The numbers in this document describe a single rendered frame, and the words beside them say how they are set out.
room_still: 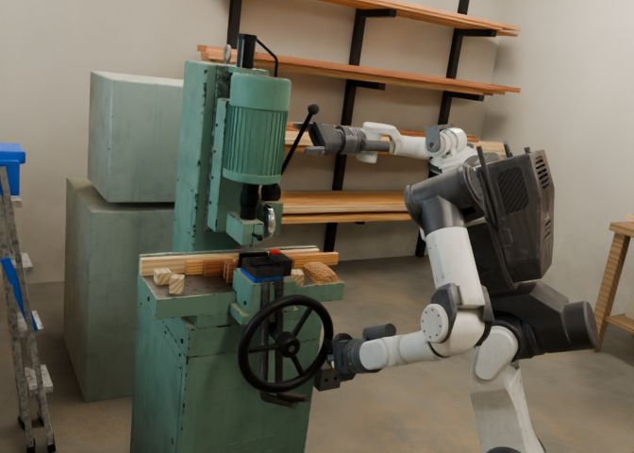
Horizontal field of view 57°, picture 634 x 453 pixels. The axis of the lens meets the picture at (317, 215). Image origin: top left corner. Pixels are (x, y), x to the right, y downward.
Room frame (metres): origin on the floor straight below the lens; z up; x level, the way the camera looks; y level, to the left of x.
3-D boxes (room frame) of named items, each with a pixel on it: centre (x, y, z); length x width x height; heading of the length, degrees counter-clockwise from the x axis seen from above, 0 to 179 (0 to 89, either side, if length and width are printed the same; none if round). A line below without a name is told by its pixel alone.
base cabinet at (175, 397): (1.86, 0.28, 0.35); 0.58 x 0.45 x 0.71; 31
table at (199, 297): (1.65, 0.17, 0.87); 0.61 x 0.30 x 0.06; 121
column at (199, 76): (2.00, 0.37, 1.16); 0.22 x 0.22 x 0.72; 31
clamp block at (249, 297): (1.58, 0.13, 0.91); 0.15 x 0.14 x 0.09; 121
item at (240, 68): (1.87, 0.28, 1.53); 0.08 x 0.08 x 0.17; 31
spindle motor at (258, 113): (1.75, 0.21, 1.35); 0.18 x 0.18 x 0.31
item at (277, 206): (1.99, 0.17, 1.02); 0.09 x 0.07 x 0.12; 121
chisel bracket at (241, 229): (1.77, 0.22, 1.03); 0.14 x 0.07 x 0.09; 31
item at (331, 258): (1.80, 0.14, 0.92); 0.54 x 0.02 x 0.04; 121
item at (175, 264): (1.76, 0.24, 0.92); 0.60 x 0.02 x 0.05; 121
